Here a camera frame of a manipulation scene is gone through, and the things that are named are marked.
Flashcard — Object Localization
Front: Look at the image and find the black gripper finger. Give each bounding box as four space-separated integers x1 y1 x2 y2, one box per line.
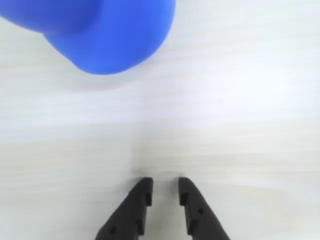
94 176 154 240
177 176 231 240

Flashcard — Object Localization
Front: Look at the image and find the blue rubber duck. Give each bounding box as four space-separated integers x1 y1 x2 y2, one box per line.
0 0 177 76

